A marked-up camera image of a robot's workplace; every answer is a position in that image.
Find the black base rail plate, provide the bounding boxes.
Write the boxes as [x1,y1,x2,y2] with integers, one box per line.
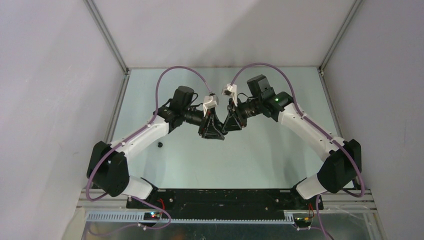
[146,188,324,220]

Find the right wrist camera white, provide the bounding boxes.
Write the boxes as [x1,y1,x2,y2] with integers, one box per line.
[221,83,238,107]

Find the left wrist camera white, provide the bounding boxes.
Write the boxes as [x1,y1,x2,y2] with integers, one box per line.
[202,93,219,117]

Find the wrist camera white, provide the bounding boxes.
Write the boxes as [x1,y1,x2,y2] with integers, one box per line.
[202,93,219,117]
[221,83,238,107]

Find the left controller board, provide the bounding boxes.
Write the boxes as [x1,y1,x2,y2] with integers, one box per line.
[143,212,162,221]

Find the controller board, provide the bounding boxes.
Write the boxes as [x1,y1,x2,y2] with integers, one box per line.
[143,212,162,221]
[293,217,313,229]

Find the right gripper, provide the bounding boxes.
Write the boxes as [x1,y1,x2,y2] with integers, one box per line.
[222,96,263,132]

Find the grey slotted cable duct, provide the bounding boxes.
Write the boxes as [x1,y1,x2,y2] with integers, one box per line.
[86,210,294,225]

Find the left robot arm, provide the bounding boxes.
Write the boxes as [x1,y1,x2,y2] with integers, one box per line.
[86,86,225,208]

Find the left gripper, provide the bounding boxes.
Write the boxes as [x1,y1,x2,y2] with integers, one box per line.
[182,107,225,141]

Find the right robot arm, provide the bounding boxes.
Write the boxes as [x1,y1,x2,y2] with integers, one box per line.
[222,74,362,209]

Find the right controller board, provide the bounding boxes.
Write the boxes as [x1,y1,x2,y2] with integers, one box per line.
[293,217,313,229]

